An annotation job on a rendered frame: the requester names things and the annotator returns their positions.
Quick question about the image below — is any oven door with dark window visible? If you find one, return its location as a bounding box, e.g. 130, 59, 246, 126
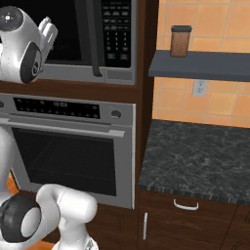
0, 116, 135, 210

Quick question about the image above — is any white drawer handle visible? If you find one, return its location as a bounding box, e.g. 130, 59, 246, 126
173, 198, 200, 212

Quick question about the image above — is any dark brown drawer front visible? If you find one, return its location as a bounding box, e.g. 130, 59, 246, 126
139, 189, 241, 229

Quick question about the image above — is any silver oven door handle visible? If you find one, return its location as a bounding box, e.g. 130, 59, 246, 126
0, 116, 127, 139

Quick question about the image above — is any silver built-in oven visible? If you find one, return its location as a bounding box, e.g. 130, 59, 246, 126
0, 92, 138, 210

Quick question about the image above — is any black microwave door handle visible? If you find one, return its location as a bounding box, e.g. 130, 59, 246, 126
85, 0, 104, 78

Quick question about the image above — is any grey wall outlet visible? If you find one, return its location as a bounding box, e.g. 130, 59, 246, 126
191, 78, 209, 99

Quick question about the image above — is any dark brown cupboard door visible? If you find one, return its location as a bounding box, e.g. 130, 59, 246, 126
138, 209, 235, 250

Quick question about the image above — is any dark grey wall shelf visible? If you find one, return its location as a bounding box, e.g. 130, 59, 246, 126
147, 49, 250, 83

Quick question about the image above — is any brown jar with black lid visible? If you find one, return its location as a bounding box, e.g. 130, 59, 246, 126
169, 24, 193, 59

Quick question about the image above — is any black and silver microwave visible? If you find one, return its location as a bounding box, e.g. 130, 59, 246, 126
0, 0, 138, 87

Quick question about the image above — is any white cupboard door handle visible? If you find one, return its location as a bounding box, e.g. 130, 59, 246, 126
143, 212, 148, 241

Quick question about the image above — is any black microwave door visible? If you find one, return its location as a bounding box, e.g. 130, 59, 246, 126
32, 0, 104, 83

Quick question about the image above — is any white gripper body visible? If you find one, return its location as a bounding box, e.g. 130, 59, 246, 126
37, 17, 60, 57

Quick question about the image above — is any dark brown tall cabinet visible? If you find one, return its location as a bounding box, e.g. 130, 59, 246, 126
0, 0, 161, 250

